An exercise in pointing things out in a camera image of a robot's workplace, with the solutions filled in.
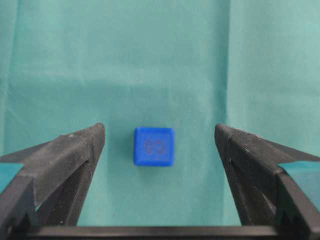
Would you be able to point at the blue cube block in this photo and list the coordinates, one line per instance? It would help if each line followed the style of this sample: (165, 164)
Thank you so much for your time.
(154, 146)

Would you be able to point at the green table cloth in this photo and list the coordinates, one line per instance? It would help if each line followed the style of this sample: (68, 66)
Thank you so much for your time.
(188, 65)

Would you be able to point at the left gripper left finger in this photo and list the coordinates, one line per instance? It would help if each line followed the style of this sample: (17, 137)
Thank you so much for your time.
(47, 184)

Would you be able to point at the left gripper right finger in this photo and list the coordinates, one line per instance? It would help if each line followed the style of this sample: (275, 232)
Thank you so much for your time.
(264, 192)

